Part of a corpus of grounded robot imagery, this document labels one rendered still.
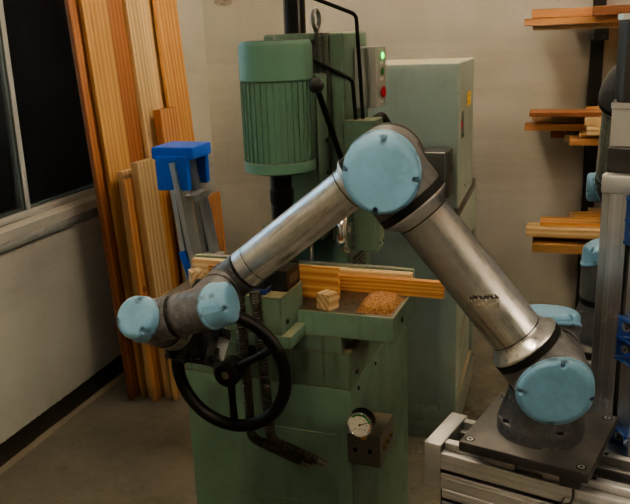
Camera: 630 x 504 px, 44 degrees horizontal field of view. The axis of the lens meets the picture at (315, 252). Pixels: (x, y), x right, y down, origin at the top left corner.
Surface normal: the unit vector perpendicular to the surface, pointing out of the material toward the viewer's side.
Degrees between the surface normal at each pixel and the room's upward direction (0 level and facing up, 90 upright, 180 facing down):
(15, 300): 90
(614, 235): 90
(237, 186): 90
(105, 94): 87
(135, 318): 60
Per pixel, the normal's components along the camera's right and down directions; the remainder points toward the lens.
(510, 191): -0.29, 0.27
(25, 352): 0.96, 0.05
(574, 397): -0.11, 0.37
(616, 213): -0.53, 0.25
